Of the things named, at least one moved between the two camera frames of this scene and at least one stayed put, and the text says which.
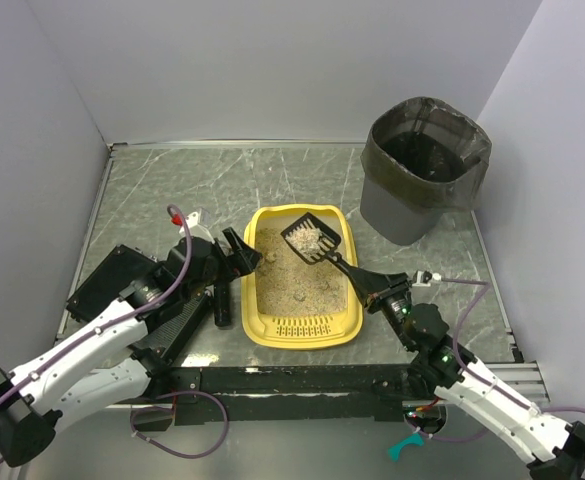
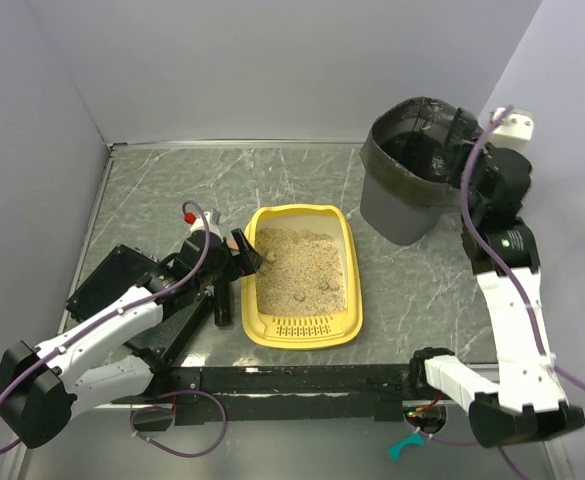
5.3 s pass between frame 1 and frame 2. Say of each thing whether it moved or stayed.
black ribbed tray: stayed
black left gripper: stayed
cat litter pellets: stayed
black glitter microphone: stayed
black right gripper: moved
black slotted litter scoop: moved
